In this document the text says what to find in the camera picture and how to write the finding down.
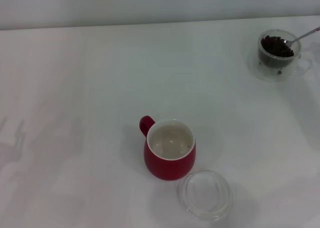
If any red ceramic mug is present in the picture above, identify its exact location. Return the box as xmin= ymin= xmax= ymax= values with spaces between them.
xmin=139 ymin=115 xmax=197 ymax=182

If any clear round glass dish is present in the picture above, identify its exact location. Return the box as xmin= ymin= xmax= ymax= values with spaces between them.
xmin=177 ymin=169 xmax=234 ymax=222

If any clear glass saucer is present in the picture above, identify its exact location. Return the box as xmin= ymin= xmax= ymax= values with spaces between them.
xmin=247 ymin=50 xmax=314 ymax=84

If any pile of coffee beans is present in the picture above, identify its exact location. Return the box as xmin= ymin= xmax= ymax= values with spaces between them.
xmin=259 ymin=35 xmax=295 ymax=69

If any clear glass cup with handle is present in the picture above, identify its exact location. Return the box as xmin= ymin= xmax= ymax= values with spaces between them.
xmin=257 ymin=29 xmax=314 ymax=77

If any pink handled metal spoon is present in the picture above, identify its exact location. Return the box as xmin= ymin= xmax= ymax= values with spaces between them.
xmin=283 ymin=26 xmax=320 ymax=46

